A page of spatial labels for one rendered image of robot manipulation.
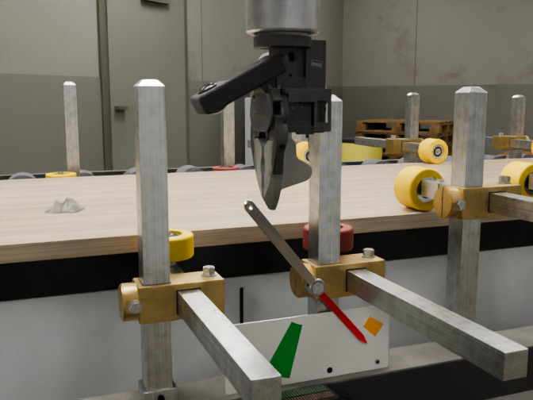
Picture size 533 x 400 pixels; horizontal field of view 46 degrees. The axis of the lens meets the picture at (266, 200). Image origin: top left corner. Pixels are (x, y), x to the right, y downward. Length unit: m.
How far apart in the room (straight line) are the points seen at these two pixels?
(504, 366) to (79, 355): 0.67
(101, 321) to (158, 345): 0.23
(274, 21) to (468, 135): 0.40
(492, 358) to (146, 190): 0.45
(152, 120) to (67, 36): 4.78
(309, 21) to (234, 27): 6.51
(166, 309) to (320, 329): 0.23
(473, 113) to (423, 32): 8.05
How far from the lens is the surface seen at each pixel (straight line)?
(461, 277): 1.06
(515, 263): 1.43
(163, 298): 0.84
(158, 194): 0.82
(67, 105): 1.89
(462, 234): 1.04
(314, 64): 0.79
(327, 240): 0.91
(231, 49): 7.21
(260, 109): 0.78
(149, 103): 0.81
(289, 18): 0.75
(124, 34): 5.93
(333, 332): 0.95
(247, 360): 0.63
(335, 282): 0.92
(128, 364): 1.11
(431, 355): 1.07
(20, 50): 5.29
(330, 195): 0.90
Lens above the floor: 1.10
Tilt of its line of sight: 9 degrees down
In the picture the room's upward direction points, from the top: straight up
